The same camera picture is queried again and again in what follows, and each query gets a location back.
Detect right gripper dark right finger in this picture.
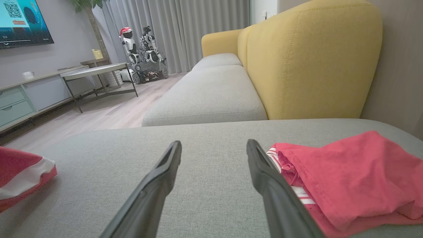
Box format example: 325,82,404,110
246,139,326,238

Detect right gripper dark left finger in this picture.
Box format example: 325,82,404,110
99,140,182,238

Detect red basketball jersey number 23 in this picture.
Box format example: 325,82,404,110
266,131,423,238

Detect red shorts white stripe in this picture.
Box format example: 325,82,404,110
0,146,58,214

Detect large grey sofa chaise cushion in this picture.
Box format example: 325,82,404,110
0,118,423,238

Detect grey sofa seat cushion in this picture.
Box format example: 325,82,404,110
142,65,268,127
191,53,243,72

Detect grey coffee table black legs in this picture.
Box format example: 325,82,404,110
59,62,139,113

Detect white black humanoid robot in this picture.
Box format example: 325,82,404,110
140,25,166,64

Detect white humanoid robot santa hat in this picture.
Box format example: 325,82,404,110
119,26,140,65

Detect grey tv cabinet with drawers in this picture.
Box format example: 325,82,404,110
0,59,111,134

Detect grey curtain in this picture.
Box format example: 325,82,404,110
102,0,251,74

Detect indoor plant with trunk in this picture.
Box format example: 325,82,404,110
69,0,110,60

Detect wall television screen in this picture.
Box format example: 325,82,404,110
0,0,55,50

